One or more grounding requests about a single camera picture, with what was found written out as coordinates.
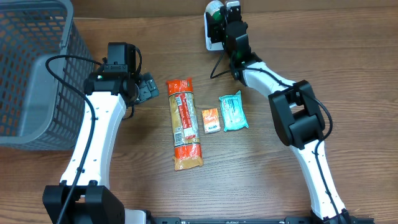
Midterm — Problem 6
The small orange snack box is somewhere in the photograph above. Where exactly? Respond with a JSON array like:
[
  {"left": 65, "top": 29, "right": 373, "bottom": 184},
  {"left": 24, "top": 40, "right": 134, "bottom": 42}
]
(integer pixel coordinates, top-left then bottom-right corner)
[{"left": 201, "top": 108, "right": 221, "bottom": 134}]

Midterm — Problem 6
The white barcode scanner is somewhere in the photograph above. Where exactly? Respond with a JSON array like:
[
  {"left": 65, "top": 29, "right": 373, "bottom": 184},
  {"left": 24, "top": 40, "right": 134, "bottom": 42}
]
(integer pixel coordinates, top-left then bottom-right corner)
[{"left": 203, "top": 12, "right": 224, "bottom": 51}]

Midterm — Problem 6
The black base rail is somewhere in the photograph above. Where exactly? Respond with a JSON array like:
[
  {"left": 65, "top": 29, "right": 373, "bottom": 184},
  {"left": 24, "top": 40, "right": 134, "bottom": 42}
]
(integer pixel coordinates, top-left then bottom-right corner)
[{"left": 146, "top": 216, "right": 376, "bottom": 224}]

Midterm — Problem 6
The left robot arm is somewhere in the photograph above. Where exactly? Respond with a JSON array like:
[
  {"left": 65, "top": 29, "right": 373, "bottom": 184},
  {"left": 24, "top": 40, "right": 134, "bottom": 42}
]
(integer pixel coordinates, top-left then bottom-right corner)
[{"left": 42, "top": 42, "right": 159, "bottom": 223}]

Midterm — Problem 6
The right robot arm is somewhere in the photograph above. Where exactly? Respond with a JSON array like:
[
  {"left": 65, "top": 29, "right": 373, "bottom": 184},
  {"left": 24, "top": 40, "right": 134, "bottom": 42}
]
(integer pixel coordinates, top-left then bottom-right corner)
[{"left": 204, "top": 1, "right": 354, "bottom": 223}]

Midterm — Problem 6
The grey plastic shopping basket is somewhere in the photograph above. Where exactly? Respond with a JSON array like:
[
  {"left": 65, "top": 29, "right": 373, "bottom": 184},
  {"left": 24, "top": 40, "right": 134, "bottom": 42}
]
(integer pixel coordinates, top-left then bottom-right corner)
[{"left": 1, "top": 0, "right": 94, "bottom": 151}]

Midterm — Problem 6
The long orange noodle packet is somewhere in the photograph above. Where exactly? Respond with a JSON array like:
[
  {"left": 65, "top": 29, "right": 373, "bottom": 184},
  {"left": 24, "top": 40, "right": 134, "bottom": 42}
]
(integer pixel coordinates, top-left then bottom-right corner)
[{"left": 166, "top": 78, "right": 203, "bottom": 170}]

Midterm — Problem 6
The green lidded can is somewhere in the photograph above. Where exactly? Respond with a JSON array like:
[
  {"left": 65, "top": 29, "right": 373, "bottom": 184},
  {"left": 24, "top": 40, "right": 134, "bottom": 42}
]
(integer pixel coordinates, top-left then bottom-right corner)
[{"left": 205, "top": 0, "right": 224, "bottom": 16}]

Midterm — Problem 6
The teal wet wipes pack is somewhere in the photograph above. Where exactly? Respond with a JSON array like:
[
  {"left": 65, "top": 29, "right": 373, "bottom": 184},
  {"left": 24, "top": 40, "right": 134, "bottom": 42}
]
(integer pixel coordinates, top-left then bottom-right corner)
[{"left": 219, "top": 90, "right": 249, "bottom": 132}]

